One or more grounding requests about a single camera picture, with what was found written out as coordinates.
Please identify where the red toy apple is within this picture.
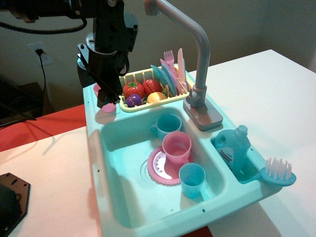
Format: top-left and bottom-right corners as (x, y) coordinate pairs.
(142, 79), (162, 96)

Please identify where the pink toy fork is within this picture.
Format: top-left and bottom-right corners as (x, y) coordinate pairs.
(163, 50), (188, 94)

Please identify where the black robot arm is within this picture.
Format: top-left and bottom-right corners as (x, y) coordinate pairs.
(0, 0), (138, 108)

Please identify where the blue toy soap bottle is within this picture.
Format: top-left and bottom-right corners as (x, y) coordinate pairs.
(212, 125), (251, 174)

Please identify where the purple toy eggplant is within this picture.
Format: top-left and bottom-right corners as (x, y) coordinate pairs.
(125, 94), (143, 108)

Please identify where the teal toy sink unit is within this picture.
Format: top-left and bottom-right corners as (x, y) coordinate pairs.
(83, 86), (280, 237)

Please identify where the blue mug in sink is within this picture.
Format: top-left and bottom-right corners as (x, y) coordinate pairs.
(150, 113), (182, 140)

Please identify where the orange toy fruit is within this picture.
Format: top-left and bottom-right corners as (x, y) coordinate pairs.
(147, 92), (167, 103)

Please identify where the blue dish brush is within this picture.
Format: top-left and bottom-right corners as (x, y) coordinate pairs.
(241, 158), (297, 187)

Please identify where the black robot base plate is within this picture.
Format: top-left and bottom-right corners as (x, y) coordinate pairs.
(0, 172), (31, 237)

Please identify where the grey pink toy faucet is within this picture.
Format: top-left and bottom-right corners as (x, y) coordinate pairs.
(144, 0), (223, 131)

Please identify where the pink mug in sink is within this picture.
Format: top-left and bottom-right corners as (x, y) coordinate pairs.
(162, 131), (192, 164)

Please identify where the red toy tomato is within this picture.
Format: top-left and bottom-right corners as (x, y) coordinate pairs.
(123, 82), (145, 99)

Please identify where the blue tumbler cup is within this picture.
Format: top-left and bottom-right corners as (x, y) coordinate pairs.
(179, 163), (205, 199)

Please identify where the blue toy plate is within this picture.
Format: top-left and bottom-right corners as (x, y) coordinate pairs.
(151, 65), (177, 96)

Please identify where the black ribbed hose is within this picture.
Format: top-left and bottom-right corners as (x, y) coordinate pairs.
(0, 17), (87, 35)

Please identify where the white wall outlet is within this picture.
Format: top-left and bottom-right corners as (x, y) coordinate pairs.
(27, 41), (54, 66)

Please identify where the pink toy plate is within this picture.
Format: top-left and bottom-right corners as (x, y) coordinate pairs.
(147, 146), (193, 186)

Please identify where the yellow dish rack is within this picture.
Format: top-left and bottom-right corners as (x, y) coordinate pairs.
(119, 65), (193, 113)

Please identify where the pink toy knife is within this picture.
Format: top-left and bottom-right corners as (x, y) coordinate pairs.
(177, 48), (186, 82)

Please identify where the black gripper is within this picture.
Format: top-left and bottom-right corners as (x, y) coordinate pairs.
(77, 43), (129, 108)

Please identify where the black power cable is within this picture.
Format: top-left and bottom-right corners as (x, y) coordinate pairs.
(35, 48), (47, 115)

